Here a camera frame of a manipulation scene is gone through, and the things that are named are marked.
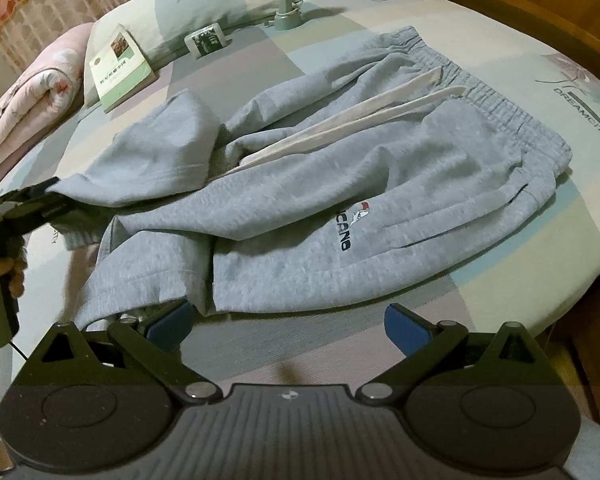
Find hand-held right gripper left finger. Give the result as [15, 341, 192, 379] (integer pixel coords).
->
[11, 299, 222, 404]

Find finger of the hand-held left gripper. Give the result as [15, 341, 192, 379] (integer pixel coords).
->
[0, 177, 62, 211]
[0, 197, 78, 233]

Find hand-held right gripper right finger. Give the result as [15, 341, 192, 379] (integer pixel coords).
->
[356, 302, 567, 405]

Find grey sweatpants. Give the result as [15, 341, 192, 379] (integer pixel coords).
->
[55, 25, 573, 333]

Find person's left hand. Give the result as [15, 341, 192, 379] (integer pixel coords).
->
[0, 256, 29, 312]

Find pink folded quilt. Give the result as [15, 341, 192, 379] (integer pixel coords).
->
[0, 22, 96, 183]

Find green white book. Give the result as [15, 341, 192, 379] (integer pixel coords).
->
[89, 24, 158, 113]

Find small green white box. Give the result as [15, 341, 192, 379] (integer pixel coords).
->
[185, 22, 228, 58]

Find patchwork pillow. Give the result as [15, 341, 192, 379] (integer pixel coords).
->
[82, 0, 376, 108]

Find wooden headboard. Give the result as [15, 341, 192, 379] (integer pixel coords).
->
[370, 0, 600, 126]

